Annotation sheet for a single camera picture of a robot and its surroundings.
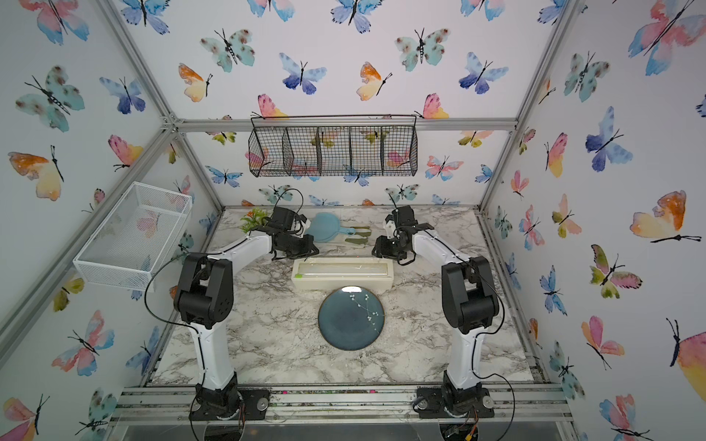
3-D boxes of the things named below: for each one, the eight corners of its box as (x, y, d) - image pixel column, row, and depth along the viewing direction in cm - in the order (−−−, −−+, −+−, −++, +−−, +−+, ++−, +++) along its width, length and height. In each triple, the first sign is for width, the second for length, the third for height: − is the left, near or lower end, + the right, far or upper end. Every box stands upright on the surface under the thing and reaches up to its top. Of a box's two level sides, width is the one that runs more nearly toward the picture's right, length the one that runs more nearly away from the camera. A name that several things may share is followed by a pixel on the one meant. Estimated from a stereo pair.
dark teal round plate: (317, 349, 85) (315, 346, 83) (323, 290, 98) (322, 286, 96) (384, 349, 85) (385, 346, 83) (382, 289, 98) (382, 286, 96)
